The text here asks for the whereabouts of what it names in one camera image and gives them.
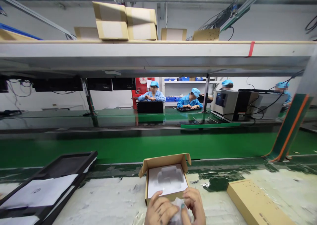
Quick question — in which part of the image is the person's left hand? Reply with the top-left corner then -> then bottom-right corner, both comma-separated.
145,190 -> 184,225

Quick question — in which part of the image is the person's right hand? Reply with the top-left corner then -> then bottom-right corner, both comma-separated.
181,187 -> 207,225

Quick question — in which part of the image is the clear plastic bag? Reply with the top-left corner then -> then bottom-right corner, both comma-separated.
170,197 -> 194,225

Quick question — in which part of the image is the white foam insert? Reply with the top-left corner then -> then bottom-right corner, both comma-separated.
147,165 -> 190,200

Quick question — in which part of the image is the open small cardboard box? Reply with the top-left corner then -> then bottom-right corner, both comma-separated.
138,153 -> 192,206

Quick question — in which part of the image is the green conveyor belt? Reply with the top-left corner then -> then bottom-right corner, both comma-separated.
0,107 -> 317,170

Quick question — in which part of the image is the black upright tray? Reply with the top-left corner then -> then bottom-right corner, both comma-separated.
136,101 -> 164,114

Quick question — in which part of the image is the long black tray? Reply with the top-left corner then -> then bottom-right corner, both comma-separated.
0,150 -> 98,225

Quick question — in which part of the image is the flat closed cardboard box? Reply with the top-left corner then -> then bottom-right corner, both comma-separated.
227,179 -> 297,225

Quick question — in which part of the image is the white shelving with blue bins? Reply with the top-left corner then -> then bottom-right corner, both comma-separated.
162,76 -> 224,109

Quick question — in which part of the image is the red cabinet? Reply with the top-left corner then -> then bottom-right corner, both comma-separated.
131,77 -> 152,98

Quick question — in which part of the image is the large white paper sheet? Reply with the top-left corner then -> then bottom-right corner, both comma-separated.
0,174 -> 79,210

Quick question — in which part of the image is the grey box machine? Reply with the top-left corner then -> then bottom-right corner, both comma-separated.
211,89 -> 260,122

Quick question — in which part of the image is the small white paper sheet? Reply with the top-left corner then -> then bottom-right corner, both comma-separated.
0,214 -> 41,225

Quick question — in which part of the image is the grey overhead shelf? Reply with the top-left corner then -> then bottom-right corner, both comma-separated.
0,40 -> 317,77

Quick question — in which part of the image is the red tape strip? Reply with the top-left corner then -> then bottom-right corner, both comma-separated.
247,40 -> 256,58

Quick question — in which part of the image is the stack of cartons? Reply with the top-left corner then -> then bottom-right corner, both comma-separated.
74,1 -> 221,41

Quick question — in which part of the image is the green orange slanted post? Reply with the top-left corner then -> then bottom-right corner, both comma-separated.
263,93 -> 314,163

